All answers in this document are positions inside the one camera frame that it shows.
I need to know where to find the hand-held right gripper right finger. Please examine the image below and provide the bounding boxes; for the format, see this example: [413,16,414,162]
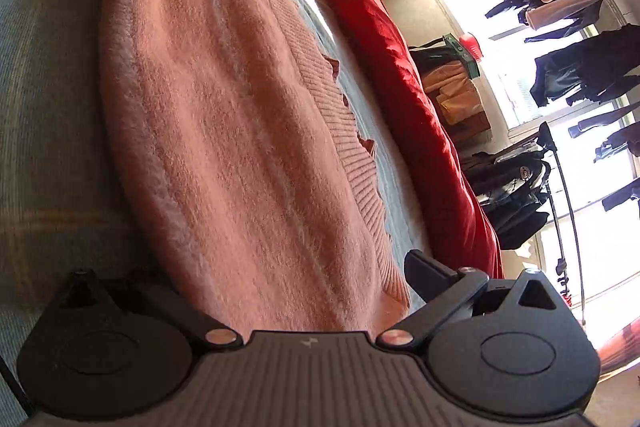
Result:
[376,249,571,353]

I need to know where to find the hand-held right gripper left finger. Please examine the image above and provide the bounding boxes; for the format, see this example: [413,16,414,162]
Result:
[57,269,243,350]

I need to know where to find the pink knit sweater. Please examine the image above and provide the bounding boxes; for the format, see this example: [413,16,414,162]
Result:
[97,0,411,338]

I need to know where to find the metal clothes rack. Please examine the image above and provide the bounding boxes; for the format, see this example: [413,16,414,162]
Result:
[537,122,588,328]

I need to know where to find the brown hanging bag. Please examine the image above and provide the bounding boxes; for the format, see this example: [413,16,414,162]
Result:
[460,149,501,188]

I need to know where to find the dark jacket with patch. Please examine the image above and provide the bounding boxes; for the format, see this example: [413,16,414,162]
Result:
[480,154,551,208]

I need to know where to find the row of hanging socks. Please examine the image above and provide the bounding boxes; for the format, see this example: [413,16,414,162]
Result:
[555,257,573,303]

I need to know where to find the wooden cabinet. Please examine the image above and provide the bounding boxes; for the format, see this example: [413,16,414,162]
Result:
[445,107,493,140]

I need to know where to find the blue checked bed sheet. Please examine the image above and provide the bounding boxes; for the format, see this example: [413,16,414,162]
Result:
[0,0,436,408]

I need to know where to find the red duvet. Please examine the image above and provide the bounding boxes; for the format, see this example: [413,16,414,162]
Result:
[287,0,505,280]

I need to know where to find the black hanging bag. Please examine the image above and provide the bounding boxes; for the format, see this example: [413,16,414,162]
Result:
[410,42,468,72]

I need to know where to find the pink striped curtain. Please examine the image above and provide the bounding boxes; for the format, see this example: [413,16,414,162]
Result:
[597,317,640,378]

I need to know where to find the green folding table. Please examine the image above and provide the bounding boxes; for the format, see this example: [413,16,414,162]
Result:
[442,34,481,78]

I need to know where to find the red plastic basin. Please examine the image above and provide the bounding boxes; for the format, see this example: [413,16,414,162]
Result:
[457,33,486,60]

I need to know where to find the row of dark hanging laundry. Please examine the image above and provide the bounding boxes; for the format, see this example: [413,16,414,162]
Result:
[480,0,640,215]

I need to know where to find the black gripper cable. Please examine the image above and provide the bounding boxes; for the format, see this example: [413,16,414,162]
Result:
[0,352,36,415]

